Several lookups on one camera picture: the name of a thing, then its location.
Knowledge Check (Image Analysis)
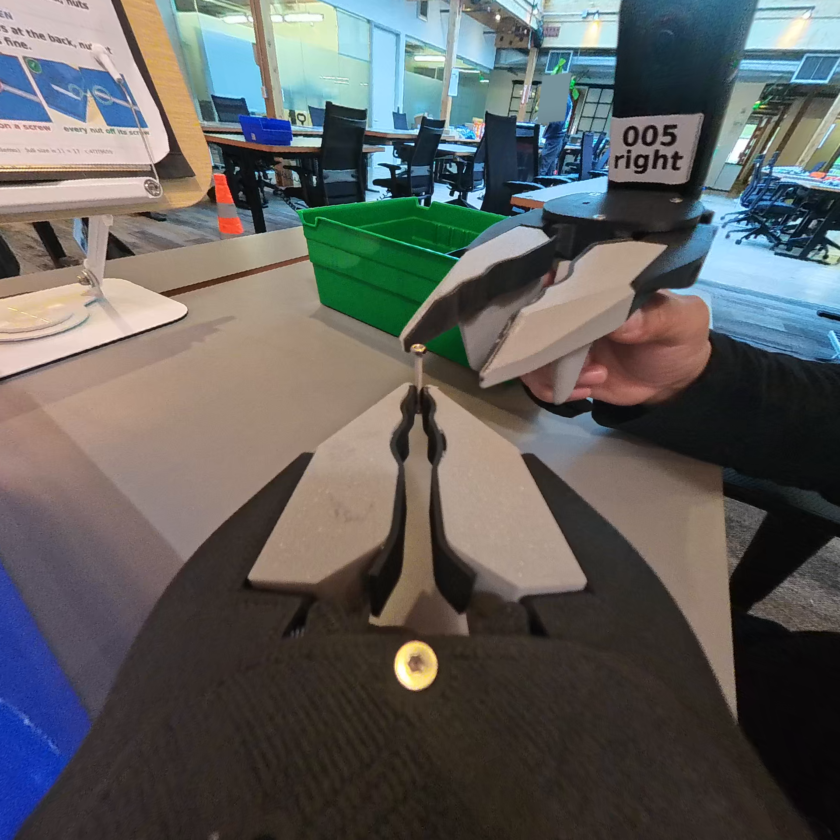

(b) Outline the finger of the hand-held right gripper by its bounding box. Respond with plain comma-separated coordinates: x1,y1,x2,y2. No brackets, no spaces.
399,226,557,376
478,241,668,406

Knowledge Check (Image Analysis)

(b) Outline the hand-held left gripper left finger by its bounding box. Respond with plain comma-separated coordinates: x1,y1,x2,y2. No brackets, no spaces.
247,382,416,618

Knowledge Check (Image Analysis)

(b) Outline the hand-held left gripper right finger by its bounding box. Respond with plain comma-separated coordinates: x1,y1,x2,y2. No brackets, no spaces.
423,384,588,614

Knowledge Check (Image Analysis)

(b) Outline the green plastic bin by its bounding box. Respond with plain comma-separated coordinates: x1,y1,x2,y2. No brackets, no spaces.
298,197,519,385

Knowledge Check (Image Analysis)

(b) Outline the blue plastic bin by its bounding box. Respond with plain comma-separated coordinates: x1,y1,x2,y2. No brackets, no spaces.
0,561,91,840

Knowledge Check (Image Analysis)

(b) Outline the person's right forearm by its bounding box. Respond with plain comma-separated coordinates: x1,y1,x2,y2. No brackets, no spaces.
594,331,840,506

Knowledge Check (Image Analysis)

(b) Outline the person's right hand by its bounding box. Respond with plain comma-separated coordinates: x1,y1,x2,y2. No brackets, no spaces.
521,292,713,408

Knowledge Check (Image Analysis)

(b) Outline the white-top office table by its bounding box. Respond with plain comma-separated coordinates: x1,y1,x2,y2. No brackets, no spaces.
511,184,592,212

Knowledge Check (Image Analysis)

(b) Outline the group of black office chairs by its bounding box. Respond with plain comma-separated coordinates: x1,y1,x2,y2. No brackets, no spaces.
210,95,611,211

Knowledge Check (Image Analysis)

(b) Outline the cluttered office table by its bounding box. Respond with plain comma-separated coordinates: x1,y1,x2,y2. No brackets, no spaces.
722,154,840,263

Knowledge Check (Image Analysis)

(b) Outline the long wooden office table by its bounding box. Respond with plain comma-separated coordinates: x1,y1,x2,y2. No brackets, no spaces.
202,125,385,234

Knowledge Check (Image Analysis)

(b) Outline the small blue crate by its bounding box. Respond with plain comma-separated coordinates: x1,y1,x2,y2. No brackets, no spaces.
238,115,294,147

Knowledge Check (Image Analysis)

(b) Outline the orange traffic cone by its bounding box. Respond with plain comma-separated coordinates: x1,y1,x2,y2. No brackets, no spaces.
213,172,245,236

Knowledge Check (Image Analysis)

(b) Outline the black office chair armrest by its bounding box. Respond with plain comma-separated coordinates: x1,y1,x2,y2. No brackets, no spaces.
722,469,840,614

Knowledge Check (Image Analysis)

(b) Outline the white document stand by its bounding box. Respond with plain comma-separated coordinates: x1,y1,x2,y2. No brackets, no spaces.
0,161,189,380

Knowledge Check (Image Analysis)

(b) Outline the black backing board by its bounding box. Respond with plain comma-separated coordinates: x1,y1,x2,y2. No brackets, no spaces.
112,0,196,179

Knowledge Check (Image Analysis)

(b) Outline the printed instruction sheet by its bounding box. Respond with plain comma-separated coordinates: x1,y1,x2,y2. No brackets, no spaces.
0,0,170,173

